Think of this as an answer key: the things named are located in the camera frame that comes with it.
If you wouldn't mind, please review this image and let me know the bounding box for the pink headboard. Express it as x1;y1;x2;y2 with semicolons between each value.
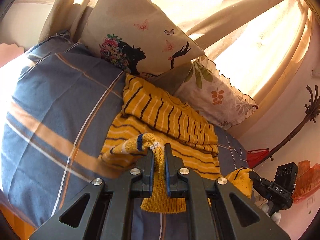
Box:
0;43;24;67

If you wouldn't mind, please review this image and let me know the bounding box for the white leaf print pillow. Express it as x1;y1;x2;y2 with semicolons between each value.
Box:
174;56;258;130

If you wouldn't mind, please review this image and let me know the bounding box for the orange leaf wall decoration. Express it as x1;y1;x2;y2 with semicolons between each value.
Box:
292;160;320;204

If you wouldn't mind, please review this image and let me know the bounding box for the yellow striped knit sweater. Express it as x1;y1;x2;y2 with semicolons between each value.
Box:
98;73;254;215

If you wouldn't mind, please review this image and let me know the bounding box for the red cloth bag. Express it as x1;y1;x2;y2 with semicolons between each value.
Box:
246;148;270;168

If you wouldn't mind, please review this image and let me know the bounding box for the beige window curtain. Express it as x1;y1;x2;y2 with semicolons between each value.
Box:
40;0;313;138

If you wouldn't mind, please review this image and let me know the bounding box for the blue plaid bed cover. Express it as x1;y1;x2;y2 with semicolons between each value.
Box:
1;35;252;227

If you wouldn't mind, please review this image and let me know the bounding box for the beige woman print pillow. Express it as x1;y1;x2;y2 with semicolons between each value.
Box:
80;0;204;76

